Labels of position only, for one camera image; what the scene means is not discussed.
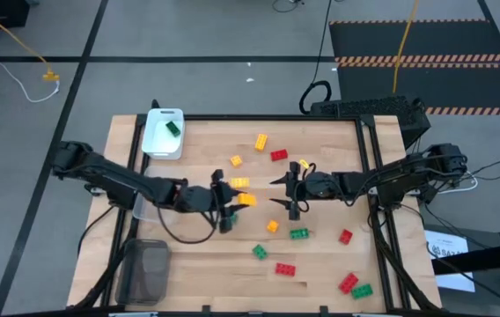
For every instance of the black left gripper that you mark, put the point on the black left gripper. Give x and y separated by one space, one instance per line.
197 199

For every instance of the tall yellow brick round top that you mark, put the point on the tall yellow brick round top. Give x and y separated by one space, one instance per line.
272 226

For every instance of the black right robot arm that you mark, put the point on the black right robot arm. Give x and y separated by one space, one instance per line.
399 176

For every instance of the medium green toy brick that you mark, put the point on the medium green toy brick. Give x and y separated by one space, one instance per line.
173 128

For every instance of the medium red toy brick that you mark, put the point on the medium red toy brick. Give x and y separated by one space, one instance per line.
279 155

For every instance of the black perforated computer case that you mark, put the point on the black perforated computer case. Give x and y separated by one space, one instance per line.
364 108

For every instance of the clear plastic bin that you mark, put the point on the clear plastic bin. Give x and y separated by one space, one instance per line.
144 213

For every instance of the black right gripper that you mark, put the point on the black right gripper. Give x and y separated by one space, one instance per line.
318 187

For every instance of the white printed paper sheet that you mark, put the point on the white printed paper sheet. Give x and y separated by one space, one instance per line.
450 264

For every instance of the green toy brick curved side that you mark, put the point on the green toy brick curved side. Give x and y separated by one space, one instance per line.
259 252

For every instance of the black beam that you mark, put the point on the black beam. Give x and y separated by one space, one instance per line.
487 256

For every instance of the smoky dark plastic bin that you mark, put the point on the smoky dark plastic bin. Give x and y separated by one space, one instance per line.
144 273

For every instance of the long red toy brick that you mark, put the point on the long red toy brick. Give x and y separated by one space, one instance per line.
348 283
285 269

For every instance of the long green toy brick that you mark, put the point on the long green toy brick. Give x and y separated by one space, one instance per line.
299 233
362 291

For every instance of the small square yellow toy brick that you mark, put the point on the small square yellow toy brick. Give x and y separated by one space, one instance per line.
236 160

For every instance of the small square red toy brick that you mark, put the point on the small square red toy brick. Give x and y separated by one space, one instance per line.
345 237

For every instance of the long yellow toy brick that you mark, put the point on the long yellow toy brick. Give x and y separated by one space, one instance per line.
240 182
248 200
261 142

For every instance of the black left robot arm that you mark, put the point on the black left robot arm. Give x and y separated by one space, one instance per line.
113 176

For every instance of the black hazard-striped floor mat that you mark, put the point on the black hazard-striped floor mat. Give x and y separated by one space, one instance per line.
408 39

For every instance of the small square green toy brick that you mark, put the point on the small square green toy brick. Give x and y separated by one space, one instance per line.
234 218

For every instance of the white plastic bin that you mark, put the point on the white plastic bin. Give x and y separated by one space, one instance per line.
162 141

